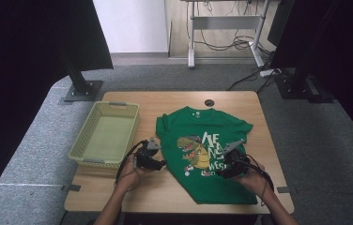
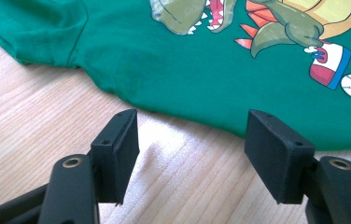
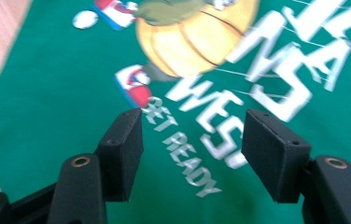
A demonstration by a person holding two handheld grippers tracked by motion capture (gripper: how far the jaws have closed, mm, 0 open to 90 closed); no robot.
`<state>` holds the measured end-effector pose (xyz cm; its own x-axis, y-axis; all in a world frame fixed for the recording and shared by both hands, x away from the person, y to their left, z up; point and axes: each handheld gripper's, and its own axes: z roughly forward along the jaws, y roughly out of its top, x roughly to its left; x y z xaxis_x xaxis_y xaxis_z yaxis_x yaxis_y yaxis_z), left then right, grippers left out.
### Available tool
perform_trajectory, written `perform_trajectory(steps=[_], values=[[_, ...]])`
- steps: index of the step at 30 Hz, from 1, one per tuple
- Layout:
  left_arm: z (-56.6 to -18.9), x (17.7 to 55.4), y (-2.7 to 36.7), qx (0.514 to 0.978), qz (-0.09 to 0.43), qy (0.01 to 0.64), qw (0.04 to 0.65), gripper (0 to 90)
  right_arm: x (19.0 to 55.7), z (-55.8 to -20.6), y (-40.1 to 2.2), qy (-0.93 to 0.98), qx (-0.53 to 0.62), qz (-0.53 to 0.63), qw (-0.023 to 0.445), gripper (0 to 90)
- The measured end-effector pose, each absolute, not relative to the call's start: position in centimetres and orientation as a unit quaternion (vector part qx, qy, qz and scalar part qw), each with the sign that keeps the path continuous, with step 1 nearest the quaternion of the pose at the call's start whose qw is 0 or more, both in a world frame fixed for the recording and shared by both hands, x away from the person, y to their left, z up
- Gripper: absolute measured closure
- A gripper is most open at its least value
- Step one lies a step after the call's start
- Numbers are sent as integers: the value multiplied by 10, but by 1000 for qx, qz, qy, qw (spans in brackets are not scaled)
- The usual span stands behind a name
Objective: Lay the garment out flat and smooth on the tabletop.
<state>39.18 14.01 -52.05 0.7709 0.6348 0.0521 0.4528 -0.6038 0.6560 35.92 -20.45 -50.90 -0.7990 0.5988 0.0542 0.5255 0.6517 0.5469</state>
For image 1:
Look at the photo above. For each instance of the yellow-green plastic basket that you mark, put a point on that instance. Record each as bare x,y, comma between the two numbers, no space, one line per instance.
109,137

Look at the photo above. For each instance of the black metal stand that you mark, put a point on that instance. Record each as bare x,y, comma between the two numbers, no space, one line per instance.
303,84
80,84

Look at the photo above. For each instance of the person's right hand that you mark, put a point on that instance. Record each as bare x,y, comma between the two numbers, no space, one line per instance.
254,181

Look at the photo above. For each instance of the black curtain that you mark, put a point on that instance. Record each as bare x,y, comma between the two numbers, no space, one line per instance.
337,47
24,62

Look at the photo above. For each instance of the grey tape strip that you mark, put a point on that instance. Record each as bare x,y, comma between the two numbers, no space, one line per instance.
283,189
71,187

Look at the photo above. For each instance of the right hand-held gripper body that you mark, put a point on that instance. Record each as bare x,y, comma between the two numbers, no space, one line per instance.
235,159

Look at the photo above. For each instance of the white desk frame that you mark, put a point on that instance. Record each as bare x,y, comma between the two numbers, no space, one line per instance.
224,22

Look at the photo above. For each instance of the person's left hand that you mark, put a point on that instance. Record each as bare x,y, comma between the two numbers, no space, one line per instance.
130,175

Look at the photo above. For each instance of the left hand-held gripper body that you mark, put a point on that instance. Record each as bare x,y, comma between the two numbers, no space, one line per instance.
146,154

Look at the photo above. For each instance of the green printed t-shirt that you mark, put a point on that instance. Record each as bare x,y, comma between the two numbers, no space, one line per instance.
209,187

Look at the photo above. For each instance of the white power strip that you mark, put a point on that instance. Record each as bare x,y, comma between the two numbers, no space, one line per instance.
268,73

